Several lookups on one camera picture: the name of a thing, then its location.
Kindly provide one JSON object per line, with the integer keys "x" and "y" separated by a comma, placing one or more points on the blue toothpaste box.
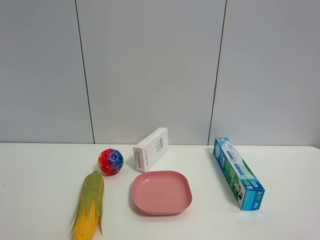
{"x": 244, "y": 185}

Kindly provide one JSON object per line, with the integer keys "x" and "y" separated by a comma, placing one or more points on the white rectangular box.
{"x": 150, "y": 149}

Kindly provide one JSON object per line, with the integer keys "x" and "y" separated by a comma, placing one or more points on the rainbow bumpy ball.
{"x": 110, "y": 161}

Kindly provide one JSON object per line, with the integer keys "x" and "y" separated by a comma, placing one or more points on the pink square plate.
{"x": 161, "y": 193}

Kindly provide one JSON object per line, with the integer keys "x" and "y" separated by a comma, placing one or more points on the yellow corn cob green husk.
{"x": 89, "y": 212}

